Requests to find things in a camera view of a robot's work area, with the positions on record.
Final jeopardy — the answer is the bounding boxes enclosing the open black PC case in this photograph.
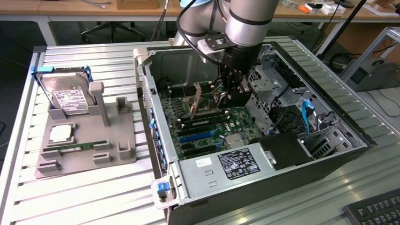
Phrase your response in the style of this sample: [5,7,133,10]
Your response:
[132,41,377,225]

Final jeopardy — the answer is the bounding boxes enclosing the black keyboard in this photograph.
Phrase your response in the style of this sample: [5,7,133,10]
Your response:
[341,188,400,225]

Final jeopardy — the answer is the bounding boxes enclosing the green motherboard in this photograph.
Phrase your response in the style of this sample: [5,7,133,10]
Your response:
[157,79,263,160]

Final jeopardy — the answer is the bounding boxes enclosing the thin locking lever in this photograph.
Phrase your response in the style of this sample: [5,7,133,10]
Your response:
[180,79,189,100]

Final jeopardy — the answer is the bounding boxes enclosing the white box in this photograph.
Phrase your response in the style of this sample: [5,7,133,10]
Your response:
[321,4,347,15]

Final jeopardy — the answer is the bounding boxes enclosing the black looped wrist cable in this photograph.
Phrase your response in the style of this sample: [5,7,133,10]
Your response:
[176,0,225,65]

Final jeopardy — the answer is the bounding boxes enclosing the black RAM stick with label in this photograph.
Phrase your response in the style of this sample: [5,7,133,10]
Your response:
[180,113,231,129]

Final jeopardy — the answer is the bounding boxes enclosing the graphics card with silver bracket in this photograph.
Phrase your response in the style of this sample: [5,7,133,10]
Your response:
[189,82,228,120]

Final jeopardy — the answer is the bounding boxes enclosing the hanging robot cable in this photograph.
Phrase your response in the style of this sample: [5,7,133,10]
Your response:
[153,0,171,42]

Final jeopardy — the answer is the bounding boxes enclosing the long black expansion slot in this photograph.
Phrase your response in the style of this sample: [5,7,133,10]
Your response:
[183,144,220,158]
[177,126,212,137]

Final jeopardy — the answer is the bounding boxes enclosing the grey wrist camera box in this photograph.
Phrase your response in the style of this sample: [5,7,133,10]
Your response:
[196,35,228,63]

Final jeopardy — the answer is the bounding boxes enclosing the grey power supply unit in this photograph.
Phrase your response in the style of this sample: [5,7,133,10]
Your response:
[175,142,277,200]

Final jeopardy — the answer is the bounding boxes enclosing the hard disk in blue carrier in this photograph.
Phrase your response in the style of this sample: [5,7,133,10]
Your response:
[31,66,97,117]

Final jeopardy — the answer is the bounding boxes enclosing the blue wire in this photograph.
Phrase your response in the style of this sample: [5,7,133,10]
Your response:
[301,99,315,134]

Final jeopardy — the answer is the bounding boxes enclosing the black fan shroud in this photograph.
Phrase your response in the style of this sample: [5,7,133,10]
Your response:
[249,133,316,171]

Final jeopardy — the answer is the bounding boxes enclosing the grey equipment box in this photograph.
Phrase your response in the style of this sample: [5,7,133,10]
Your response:
[340,58,400,92]

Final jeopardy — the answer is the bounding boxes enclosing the black office chair base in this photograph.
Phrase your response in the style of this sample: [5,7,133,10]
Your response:
[80,21,148,44]

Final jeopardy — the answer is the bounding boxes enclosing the silver perforated bracket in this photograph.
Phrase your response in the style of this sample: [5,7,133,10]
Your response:
[296,126,356,160]

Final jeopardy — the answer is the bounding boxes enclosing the silver CPU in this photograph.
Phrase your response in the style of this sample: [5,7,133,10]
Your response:
[48,125,76,143]

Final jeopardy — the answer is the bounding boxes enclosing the black tripod pole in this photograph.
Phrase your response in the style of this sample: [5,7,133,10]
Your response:
[315,0,368,59]

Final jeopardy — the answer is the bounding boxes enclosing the green RAM stick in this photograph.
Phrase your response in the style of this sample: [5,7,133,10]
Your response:
[43,140,109,153]

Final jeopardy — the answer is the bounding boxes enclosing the aluminium profile frame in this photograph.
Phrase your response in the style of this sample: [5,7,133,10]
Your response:
[359,27,400,78]

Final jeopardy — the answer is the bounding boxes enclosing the blue expansion slot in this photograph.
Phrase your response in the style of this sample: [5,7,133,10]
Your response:
[179,131,215,143]

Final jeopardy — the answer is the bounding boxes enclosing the silver drive cage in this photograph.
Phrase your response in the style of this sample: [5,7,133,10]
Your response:
[245,63,313,132]

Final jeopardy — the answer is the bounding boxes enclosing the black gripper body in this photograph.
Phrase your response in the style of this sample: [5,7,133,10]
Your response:
[220,42,261,73]

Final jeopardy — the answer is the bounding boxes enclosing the silver chipset heatsink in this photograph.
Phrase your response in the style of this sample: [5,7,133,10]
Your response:
[225,134,247,150]

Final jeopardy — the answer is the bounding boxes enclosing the grey parts rack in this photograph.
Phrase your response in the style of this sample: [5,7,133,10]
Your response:
[33,81,139,180]

